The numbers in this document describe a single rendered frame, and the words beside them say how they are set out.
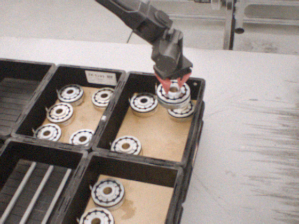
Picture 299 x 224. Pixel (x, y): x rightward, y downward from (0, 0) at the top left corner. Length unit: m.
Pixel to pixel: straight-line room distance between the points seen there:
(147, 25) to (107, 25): 2.50
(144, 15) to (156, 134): 0.49
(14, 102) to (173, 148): 0.70
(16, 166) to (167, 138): 0.53
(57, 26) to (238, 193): 2.69
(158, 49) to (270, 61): 0.97
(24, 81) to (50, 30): 1.96
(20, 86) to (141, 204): 0.80
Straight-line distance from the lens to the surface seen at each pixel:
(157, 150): 1.29
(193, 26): 3.37
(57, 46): 2.09
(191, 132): 1.20
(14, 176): 1.35
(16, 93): 1.66
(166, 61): 0.98
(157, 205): 1.17
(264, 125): 1.56
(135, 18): 1.01
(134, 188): 1.21
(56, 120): 1.42
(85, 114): 1.45
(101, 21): 3.59
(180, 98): 1.16
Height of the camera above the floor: 1.83
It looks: 46 degrees down
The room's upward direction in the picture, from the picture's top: 10 degrees counter-clockwise
